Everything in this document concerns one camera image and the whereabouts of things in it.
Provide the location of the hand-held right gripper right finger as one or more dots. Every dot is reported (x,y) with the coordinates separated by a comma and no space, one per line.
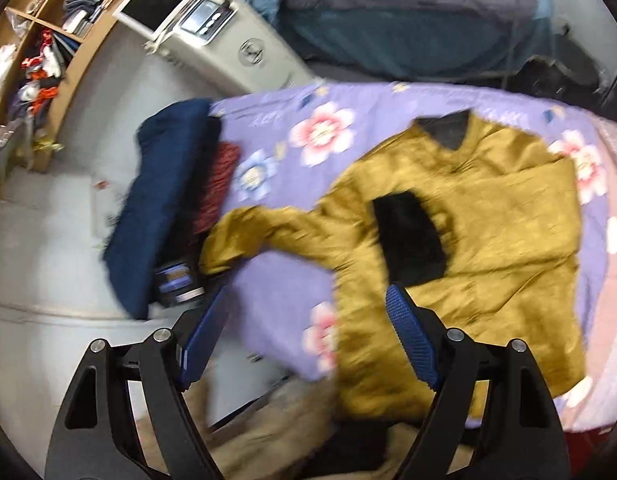
(413,332)

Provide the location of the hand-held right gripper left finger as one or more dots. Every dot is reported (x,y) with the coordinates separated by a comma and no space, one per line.
(204,332)

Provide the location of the mustard yellow shirt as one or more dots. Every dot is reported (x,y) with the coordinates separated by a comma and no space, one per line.
(503,240)

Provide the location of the blue and black box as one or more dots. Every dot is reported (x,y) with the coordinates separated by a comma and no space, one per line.
(177,282)

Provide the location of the purple floral bed sheet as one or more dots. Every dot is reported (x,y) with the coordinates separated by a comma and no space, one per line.
(283,305)

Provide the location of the tan trousers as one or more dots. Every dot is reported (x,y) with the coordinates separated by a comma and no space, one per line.
(268,430)

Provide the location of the navy blue folded cloth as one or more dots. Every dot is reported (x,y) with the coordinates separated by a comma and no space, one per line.
(156,210)

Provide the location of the red patterned cloth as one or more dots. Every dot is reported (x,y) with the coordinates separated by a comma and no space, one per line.
(216,185)

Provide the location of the beige machine with display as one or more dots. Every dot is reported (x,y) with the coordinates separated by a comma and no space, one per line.
(233,35)

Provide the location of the pile of colourful shelf clutter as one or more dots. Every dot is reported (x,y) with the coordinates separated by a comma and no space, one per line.
(36,77)

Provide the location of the wooden shelf unit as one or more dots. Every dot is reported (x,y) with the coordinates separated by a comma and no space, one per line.
(53,60)

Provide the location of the grey and teal bedding pile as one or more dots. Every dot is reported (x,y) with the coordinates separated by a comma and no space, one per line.
(413,15)

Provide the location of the folded grey blue towels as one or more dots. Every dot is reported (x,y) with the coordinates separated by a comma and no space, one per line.
(86,2)

